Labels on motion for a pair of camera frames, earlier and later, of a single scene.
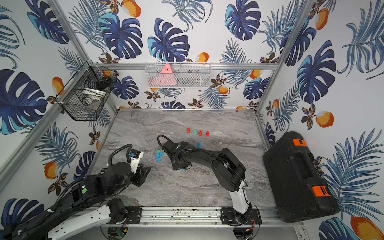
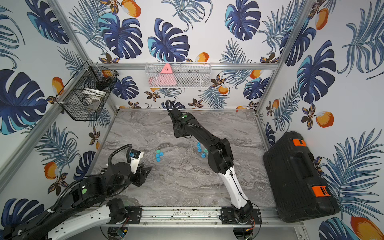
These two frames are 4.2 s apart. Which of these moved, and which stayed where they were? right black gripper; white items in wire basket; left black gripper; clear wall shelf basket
Moved: right black gripper
Stayed: clear wall shelf basket; left black gripper; white items in wire basket
